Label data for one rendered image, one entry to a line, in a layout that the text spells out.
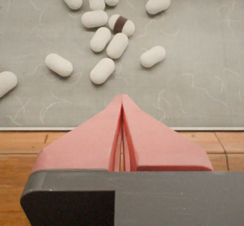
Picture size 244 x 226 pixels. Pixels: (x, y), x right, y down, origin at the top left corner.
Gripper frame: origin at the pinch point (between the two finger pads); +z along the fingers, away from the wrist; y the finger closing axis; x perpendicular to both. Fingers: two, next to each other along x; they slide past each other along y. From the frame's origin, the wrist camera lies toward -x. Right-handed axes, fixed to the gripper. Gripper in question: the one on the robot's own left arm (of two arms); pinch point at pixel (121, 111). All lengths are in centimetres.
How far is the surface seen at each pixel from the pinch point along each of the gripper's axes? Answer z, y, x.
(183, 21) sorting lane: 18.4, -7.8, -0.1
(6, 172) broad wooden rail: 2.9, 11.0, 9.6
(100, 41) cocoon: 14.4, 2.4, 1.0
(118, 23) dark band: 16.0, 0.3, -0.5
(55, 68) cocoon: 11.9, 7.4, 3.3
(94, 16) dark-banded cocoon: 16.8, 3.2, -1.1
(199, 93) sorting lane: 11.1, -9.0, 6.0
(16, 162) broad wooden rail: 3.6, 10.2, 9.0
